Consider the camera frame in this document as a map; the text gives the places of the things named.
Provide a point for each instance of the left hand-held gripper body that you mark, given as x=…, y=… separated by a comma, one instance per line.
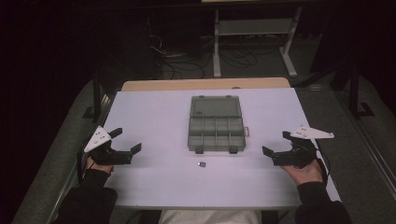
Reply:
x=106, y=154

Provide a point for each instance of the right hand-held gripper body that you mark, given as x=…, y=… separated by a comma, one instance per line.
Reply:
x=300, y=154

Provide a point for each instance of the grey plastic compartment box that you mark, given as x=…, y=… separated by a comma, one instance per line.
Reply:
x=216, y=124

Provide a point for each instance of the small grey metal part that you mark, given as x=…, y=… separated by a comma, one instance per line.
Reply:
x=202, y=164

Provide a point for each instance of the person's left hand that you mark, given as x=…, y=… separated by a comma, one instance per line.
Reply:
x=101, y=168

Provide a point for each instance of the person's right hand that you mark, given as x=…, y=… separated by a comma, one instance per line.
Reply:
x=306, y=174

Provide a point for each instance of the black metal stand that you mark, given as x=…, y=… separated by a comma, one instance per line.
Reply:
x=97, y=96
x=356, y=93

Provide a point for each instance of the wooden table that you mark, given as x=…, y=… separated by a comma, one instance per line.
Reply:
x=205, y=84

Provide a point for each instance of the white metal desk frame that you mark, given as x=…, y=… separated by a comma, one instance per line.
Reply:
x=255, y=27

